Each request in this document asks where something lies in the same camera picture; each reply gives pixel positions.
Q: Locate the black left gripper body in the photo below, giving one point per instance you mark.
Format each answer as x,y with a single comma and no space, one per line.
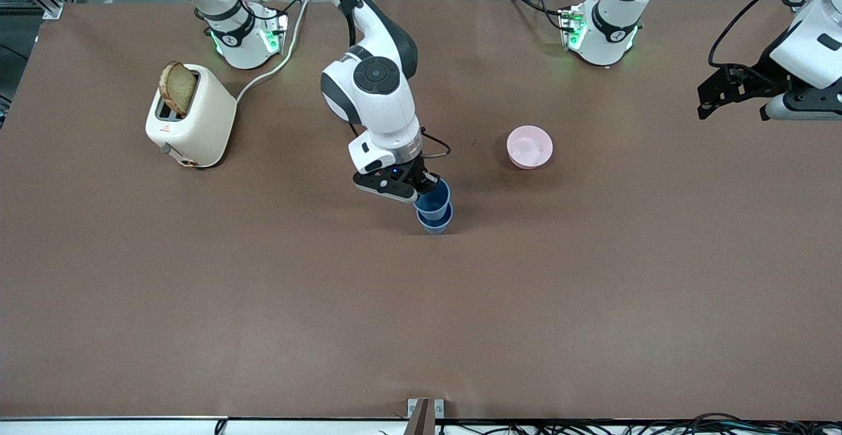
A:
762,77

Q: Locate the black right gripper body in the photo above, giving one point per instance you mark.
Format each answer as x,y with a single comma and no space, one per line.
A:
416,175

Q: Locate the blue plastic cup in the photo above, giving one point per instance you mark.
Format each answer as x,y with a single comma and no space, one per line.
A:
435,203
435,224

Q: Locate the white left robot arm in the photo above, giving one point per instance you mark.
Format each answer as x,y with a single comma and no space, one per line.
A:
612,30

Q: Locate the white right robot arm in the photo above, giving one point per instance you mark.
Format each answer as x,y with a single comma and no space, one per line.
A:
375,102

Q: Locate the pink bowl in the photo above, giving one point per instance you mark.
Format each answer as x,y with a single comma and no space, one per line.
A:
529,147

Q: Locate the cream white toaster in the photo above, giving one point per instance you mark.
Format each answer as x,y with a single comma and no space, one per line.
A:
197,126

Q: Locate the brown bread slice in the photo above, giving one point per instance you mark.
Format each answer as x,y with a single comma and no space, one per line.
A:
177,87

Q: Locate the grey metal table bracket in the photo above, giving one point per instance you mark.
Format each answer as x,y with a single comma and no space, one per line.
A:
425,415

